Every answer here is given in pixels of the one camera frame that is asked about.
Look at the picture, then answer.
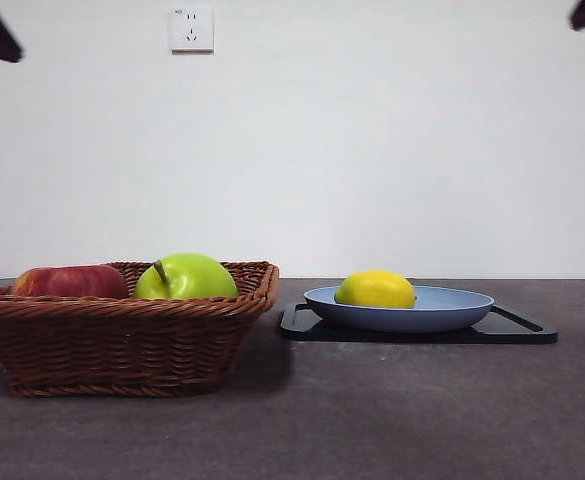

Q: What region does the yellow lemon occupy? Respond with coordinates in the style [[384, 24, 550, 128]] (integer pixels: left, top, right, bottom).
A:
[[333, 269, 417, 310]]

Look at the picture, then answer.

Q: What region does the blue round plate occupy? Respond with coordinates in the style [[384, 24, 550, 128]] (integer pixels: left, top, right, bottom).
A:
[[303, 285, 496, 335]]

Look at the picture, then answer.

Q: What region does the brown wicker basket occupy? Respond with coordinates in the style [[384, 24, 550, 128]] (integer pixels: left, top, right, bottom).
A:
[[0, 259, 280, 399]]

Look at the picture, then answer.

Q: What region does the red apple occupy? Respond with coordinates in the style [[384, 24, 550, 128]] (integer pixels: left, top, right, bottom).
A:
[[10, 264, 128, 300]]

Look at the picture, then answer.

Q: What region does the green apple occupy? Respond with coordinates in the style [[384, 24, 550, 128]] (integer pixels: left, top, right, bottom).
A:
[[132, 252, 239, 301]]

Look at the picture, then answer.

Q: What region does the black flat tray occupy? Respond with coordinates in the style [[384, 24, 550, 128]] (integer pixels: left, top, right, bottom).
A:
[[277, 301, 559, 345]]

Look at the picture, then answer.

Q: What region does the white wall socket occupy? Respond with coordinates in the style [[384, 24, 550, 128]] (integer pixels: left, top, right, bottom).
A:
[[170, 6, 215, 55]]

